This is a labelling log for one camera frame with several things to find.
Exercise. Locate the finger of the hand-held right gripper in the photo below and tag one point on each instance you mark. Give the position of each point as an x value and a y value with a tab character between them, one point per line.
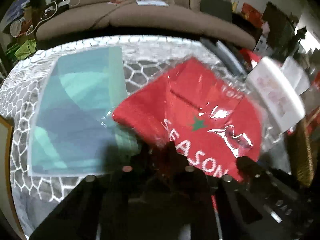
247	165

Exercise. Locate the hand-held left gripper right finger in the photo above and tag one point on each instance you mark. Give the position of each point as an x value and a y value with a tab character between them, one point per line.
185	175

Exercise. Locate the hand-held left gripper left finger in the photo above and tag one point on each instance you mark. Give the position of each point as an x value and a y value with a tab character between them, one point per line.
140	170

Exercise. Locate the red packaged cloth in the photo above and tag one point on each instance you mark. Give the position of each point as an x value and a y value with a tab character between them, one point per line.
187	92

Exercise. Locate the brown cardboard box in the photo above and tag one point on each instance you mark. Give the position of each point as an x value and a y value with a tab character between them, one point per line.
5	155

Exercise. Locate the wicker basket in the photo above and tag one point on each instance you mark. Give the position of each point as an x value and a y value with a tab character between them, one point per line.
305	155

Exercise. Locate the white tissue box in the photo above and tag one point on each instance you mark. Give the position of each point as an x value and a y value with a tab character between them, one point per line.
275	90

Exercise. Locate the teal packaged cloth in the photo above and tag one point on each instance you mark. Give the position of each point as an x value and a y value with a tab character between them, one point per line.
75	105

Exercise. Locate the dark grey remote control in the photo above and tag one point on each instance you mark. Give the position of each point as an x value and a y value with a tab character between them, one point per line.
225	55

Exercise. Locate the red gift boxes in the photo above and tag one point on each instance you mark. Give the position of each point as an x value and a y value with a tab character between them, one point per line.
251	13

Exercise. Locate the brown sofa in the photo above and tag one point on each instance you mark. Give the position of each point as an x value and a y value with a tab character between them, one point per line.
150	17

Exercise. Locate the dark grey cushion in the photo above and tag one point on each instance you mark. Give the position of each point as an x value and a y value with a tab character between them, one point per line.
216	8

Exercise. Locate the white paper sheet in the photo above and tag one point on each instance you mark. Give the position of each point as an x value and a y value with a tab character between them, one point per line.
151	3

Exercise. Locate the green yellow clothes pile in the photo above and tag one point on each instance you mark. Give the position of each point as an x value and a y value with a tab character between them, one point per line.
20	50

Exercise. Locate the round white tin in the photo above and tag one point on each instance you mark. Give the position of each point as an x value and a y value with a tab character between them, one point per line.
16	28

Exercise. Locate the stack of blue boxes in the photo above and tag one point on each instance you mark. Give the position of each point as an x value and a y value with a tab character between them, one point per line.
17	11

